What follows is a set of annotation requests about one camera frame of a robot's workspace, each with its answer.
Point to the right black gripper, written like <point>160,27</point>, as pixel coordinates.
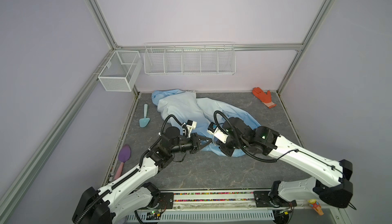
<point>226,151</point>

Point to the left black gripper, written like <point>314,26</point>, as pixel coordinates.
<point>195,143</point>

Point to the light blue jacket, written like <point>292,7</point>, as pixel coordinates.
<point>185,105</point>

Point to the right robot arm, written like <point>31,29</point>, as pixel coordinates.
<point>329,180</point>

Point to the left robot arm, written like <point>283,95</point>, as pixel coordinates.
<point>132,191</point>

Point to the orange red glove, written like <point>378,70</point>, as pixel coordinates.
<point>264,97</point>

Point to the mint green trowel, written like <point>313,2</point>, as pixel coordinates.
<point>143,122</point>

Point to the purple pink brush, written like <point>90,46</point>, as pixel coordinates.
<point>123,156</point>

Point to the green circuit board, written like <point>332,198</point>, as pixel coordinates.
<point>153,216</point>

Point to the orange yellow toy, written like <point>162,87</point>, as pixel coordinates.
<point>314,204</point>

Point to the white slotted vent strip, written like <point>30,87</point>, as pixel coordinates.
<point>207,216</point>

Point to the white mesh box basket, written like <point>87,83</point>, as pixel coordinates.
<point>121,71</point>

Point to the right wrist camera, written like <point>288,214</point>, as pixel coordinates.
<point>217,133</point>

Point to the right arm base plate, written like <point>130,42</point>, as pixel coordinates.
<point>263,200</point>

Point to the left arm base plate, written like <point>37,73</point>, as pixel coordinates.
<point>163,200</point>

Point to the white wire shelf basket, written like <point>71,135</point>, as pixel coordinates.
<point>190,58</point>

